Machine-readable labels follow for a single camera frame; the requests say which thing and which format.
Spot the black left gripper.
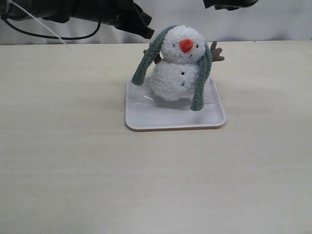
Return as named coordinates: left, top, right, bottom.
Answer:
left=107, top=0, right=154, bottom=39

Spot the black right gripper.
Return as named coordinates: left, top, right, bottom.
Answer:
left=203, top=0, right=258, bottom=10

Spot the green knitted scarf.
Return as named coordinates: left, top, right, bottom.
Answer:
left=131, top=25, right=213, bottom=111

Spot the white plush snowman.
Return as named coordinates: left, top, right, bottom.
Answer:
left=143, top=23, right=225, bottom=102

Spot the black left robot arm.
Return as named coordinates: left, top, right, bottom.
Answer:
left=0, top=0, right=154, bottom=40

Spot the white plastic tray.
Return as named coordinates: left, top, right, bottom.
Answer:
left=125, top=79, right=227, bottom=131

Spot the white zip tie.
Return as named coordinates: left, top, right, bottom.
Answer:
left=7, top=0, right=72, bottom=51

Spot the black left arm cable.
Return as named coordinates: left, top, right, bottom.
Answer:
left=0, top=14, right=101, bottom=40

